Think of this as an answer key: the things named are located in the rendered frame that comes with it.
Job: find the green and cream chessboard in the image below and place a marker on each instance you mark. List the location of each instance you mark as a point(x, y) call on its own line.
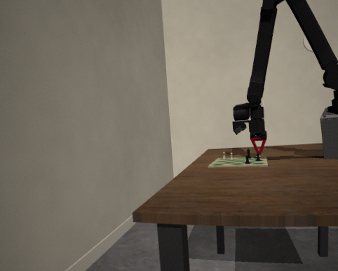
point(237, 162)

